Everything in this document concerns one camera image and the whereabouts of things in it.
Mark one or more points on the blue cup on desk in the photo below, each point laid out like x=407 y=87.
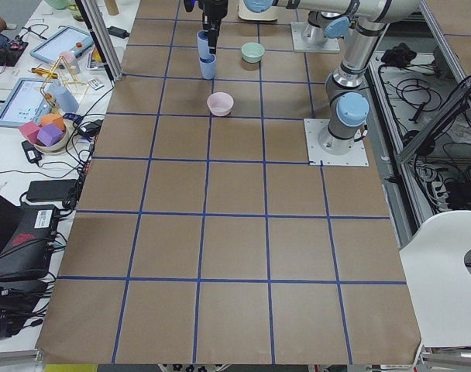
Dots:
x=64 y=98

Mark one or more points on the white chair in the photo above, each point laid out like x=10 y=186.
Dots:
x=438 y=280

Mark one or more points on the small black adapter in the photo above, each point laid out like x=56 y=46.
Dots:
x=32 y=154

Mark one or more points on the black computer box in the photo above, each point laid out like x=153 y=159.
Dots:
x=26 y=233

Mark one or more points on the gold wire rack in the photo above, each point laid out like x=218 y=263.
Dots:
x=59 y=74

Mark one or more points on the blue cup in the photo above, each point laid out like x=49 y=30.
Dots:
x=64 y=98
x=208 y=66
x=203 y=47

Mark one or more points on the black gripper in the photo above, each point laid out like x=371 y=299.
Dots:
x=215 y=8

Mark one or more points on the aluminium frame post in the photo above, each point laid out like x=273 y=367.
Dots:
x=99 y=33

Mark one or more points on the black power adapter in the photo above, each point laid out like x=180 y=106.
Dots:
x=50 y=191

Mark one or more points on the cardboard tube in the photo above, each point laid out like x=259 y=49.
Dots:
x=112 y=7

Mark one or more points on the teach pendant tablet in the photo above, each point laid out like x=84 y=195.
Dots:
x=68 y=38
x=24 y=104

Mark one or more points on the pink bowl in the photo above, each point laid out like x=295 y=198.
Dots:
x=220 y=103

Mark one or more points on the remote control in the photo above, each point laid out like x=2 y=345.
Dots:
x=95 y=84

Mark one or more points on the teach pendant tablet near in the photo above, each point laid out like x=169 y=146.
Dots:
x=24 y=104

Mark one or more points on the teach pendant tablet far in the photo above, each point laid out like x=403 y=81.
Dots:
x=68 y=38

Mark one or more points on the pink cup on desk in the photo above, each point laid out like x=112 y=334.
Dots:
x=69 y=59

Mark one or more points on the bowl of foam blocks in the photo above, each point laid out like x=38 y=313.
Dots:
x=49 y=135

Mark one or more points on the green bowl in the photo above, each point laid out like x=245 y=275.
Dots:
x=252 y=52

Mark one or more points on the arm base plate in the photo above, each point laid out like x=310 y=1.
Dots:
x=311 y=39
x=326 y=150

